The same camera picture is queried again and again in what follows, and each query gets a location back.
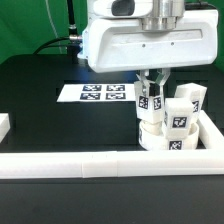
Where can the white fence piece left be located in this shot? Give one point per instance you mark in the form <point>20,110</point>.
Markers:
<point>4,125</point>

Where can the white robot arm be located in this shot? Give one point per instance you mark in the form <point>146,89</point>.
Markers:
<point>155,15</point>

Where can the white marker sheet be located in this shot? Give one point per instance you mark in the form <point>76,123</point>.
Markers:
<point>97,93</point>

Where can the white U-shaped fence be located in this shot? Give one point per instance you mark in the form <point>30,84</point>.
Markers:
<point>206,161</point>

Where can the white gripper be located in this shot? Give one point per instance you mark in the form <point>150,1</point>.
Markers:
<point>123,45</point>

